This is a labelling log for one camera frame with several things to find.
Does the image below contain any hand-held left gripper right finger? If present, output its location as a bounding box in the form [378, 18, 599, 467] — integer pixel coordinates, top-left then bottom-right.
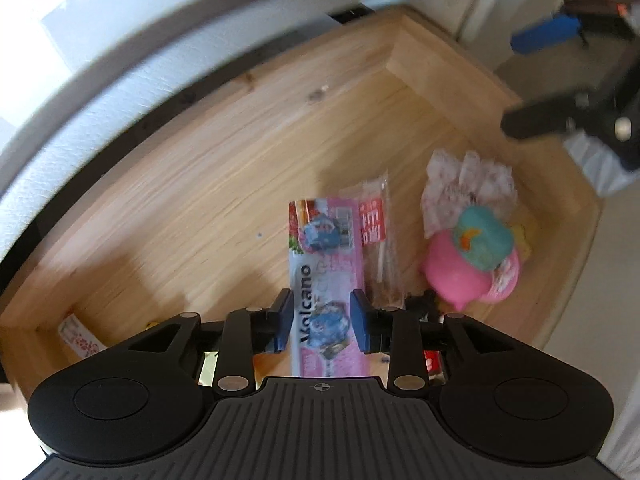
[349, 287, 547, 400]

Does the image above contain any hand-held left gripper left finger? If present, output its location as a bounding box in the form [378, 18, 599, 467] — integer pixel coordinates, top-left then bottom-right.
[111, 287, 296, 399]

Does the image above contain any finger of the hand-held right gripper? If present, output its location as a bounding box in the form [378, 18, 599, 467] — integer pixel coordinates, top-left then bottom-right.
[510, 0, 640, 57]
[501, 90, 601, 142]

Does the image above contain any pink printed snack packet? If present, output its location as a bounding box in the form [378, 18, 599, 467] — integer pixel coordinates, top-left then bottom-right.
[287, 195, 372, 379]

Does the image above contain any clear wrapper with red label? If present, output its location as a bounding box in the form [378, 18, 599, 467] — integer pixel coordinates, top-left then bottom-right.
[358, 172, 406, 309]

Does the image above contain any pink white lace cloth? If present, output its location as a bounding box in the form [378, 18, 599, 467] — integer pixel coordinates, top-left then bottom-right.
[420, 149, 518, 239]

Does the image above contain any pink toy with teal cap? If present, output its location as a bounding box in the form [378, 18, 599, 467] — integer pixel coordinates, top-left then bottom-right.
[419, 205, 523, 312]

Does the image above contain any wooden drawer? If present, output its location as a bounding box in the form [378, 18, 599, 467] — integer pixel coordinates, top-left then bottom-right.
[0, 4, 604, 402]

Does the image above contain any pale blue cloth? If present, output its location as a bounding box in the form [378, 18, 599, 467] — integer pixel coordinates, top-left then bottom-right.
[564, 129, 640, 199]

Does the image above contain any small black clip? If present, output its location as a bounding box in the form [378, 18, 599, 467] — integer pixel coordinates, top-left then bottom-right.
[404, 292, 445, 324]

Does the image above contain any small red packet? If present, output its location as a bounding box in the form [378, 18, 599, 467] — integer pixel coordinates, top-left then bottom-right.
[424, 351, 446, 384]

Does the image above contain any white red printed packet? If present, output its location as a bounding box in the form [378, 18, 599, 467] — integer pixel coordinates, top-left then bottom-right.
[57, 314, 107, 361]

